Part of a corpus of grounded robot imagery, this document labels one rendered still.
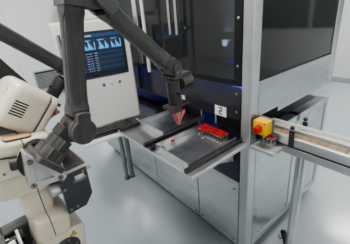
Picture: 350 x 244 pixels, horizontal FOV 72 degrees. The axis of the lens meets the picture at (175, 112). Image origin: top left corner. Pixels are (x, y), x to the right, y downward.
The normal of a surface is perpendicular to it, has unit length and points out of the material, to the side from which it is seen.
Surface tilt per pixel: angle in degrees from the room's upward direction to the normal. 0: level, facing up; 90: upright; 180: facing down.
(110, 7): 92
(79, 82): 93
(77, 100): 84
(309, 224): 0
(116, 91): 90
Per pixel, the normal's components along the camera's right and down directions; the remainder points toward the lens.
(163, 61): 0.53, 0.20
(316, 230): -0.08, -0.92
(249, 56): -0.77, 0.29
